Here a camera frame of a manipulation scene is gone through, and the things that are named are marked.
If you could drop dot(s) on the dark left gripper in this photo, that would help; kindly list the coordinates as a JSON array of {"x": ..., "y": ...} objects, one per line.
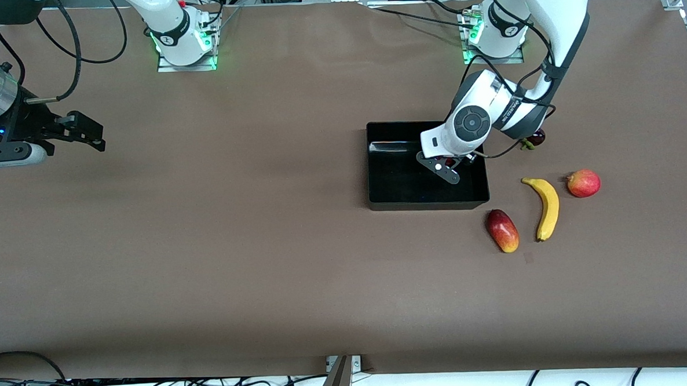
[{"x": 467, "y": 161}]

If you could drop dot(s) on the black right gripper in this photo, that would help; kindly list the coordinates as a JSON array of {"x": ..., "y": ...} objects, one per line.
[{"x": 26, "y": 124}]

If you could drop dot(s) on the black plastic box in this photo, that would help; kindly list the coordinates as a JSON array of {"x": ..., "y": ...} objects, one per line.
[{"x": 401, "y": 184}]

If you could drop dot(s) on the yellow banana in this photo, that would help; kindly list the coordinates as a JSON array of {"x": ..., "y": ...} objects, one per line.
[{"x": 549, "y": 207}]

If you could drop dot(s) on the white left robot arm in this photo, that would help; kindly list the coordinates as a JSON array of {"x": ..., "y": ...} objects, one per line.
[{"x": 561, "y": 9}]

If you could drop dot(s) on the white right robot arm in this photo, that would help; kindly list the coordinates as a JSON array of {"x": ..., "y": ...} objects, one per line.
[{"x": 174, "y": 26}]

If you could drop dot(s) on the round red apple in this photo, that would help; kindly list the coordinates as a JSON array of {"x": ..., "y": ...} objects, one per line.
[{"x": 585, "y": 183}]

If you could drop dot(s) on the red yellow mango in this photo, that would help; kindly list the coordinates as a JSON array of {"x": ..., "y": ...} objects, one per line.
[{"x": 503, "y": 231}]

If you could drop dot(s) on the dark purple mangosteen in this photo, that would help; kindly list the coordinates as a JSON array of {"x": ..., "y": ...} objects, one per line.
[{"x": 537, "y": 140}]

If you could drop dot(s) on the dark grey slanted beam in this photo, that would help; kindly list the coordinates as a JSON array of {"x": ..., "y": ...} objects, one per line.
[{"x": 337, "y": 384}]

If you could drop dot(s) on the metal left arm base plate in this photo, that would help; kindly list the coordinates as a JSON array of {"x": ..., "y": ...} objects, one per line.
[{"x": 470, "y": 57}]

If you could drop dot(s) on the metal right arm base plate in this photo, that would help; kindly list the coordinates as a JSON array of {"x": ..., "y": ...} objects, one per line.
[{"x": 213, "y": 53}]

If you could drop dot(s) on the small metal table bracket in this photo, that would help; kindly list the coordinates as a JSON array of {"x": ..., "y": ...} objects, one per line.
[{"x": 357, "y": 363}]

